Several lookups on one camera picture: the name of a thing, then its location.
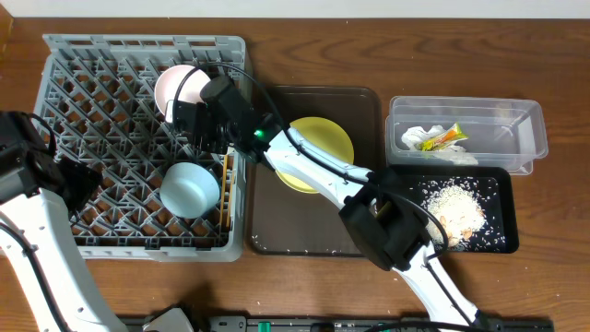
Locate dark brown serving tray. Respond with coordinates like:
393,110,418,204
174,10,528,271
247,86,385,257

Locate yellow plate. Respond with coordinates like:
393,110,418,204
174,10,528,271
274,116,356,195

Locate clear plastic bin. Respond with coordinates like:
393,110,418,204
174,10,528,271
385,96,549,175

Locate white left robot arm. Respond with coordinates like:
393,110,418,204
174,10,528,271
1,112,127,331

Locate spilled rice pile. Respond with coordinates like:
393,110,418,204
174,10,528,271
422,185,487,249

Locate green snack wrapper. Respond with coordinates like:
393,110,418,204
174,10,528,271
417,123,468,151

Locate white napkin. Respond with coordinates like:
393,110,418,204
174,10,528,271
401,124,478,166

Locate pink bowl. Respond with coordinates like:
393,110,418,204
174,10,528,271
154,65,211,124

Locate light blue bowl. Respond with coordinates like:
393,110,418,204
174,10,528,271
159,162,220,219

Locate grey plastic dish rack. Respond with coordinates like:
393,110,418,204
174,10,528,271
34,34,252,262

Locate black tray bin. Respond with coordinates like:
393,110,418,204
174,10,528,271
391,165,519,254

